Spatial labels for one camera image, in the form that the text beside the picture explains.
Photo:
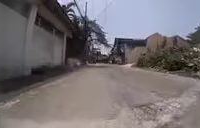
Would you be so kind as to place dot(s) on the tan building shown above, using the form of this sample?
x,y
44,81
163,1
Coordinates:
x,y
154,45

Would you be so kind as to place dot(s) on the white building with columns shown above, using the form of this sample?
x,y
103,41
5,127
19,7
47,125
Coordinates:
x,y
21,43

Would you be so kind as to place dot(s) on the utility pole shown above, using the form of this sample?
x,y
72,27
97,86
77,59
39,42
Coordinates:
x,y
85,33

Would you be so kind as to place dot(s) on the pile of rubble and brush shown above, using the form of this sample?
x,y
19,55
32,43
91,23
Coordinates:
x,y
178,60

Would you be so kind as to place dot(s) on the grey concrete road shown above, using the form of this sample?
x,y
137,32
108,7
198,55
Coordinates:
x,y
101,96

